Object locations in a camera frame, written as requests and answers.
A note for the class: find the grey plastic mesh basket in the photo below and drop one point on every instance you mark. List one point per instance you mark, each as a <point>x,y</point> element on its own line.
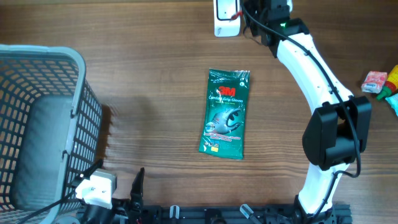
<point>50,124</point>

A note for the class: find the red stick sachet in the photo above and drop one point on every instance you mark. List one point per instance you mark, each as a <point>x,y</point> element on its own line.
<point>236,15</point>

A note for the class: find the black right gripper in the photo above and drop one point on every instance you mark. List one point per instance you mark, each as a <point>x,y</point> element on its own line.
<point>246,5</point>

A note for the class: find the green 3M gloves packet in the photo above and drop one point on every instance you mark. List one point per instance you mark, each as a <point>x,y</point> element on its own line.
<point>225,113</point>

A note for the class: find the red sauce bottle green cap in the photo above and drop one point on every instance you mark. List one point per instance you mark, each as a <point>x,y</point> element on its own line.
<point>390,85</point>

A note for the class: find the red white small box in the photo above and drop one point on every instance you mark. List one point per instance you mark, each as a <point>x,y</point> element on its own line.
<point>374,82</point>

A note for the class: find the white barcode scanner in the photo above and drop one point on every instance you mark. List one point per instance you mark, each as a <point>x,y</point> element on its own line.
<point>223,11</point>

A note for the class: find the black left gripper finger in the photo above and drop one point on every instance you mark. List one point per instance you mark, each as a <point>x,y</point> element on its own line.
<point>137,191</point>
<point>87,173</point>

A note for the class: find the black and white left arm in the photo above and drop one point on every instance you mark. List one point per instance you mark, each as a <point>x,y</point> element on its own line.
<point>121,209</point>

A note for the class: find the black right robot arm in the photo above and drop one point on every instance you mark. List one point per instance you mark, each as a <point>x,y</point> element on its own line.
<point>337,132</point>

